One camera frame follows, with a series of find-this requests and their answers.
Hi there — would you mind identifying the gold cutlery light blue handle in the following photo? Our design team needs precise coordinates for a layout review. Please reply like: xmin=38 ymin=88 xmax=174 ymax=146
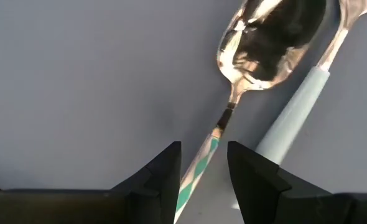
xmin=254 ymin=0 xmax=367 ymax=166

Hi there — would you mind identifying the gold spoon green-white diamond handle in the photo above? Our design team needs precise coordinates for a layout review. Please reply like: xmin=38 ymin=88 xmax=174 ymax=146
xmin=173 ymin=0 xmax=327 ymax=224

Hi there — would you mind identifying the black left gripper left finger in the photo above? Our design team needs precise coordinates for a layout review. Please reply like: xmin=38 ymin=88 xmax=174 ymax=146
xmin=111 ymin=141 xmax=182 ymax=224

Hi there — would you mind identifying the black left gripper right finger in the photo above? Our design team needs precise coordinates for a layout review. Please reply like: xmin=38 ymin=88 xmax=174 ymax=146
xmin=227 ymin=141 xmax=355 ymax=224

